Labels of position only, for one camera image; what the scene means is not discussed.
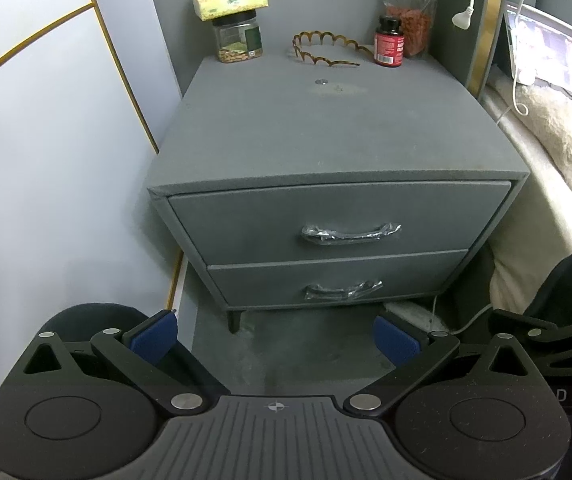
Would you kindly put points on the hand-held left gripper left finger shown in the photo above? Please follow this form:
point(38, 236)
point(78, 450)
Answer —
point(153, 340)

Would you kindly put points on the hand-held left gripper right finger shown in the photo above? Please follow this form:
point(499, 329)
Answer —
point(397, 342)

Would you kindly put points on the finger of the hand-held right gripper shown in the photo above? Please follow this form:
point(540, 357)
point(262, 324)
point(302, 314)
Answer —
point(516, 322)

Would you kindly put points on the wooden drawer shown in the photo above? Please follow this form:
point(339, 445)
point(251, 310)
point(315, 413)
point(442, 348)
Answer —
point(241, 220)

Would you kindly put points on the grey lower drawer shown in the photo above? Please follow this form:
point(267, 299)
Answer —
point(266, 280)

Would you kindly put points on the white power strip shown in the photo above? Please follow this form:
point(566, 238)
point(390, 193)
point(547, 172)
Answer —
point(411, 312)

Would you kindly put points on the beige bed mattress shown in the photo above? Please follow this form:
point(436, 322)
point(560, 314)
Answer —
point(531, 230)

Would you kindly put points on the fluffy white blanket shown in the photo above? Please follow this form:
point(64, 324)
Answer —
point(566, 130)

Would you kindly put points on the white charger adapter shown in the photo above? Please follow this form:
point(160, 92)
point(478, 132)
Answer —
point(526, 76)

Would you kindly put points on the grey upholstered nightstand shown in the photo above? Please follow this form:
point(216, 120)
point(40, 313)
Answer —
point(316, 130)

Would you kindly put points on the open laptop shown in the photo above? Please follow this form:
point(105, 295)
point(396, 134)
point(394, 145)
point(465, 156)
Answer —
point(551, 45)

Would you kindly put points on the red supplement bottle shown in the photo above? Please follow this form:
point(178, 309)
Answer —
point(390, 45)

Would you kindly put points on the brown wavy headband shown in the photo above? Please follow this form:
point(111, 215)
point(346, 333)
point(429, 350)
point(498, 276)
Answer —
point(311, 57)

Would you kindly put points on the clear bag of red berries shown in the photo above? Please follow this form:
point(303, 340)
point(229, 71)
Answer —
point(418, 25)

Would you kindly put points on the glass jar with black lid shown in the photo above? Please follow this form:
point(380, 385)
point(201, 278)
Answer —
point(238, 40)

